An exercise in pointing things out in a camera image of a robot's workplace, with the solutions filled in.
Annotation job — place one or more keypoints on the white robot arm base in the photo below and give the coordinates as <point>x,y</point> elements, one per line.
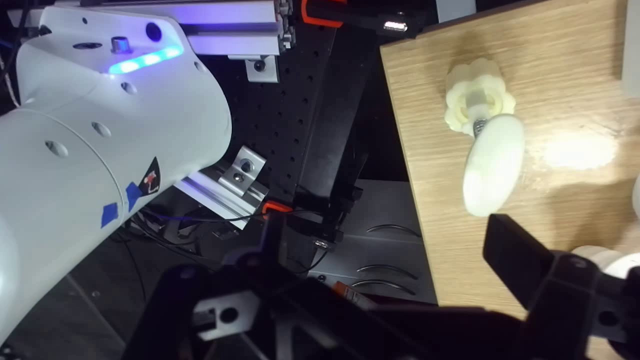
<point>114,109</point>

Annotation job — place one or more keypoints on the white tape roll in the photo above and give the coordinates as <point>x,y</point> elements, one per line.
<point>613,262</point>

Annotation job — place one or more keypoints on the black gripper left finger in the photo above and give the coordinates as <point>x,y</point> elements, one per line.
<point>283,316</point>

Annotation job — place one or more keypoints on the aluminium frame rail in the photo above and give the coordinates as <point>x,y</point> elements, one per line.
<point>233,190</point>

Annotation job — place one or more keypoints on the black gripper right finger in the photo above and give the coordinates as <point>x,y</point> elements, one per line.
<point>566,296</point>

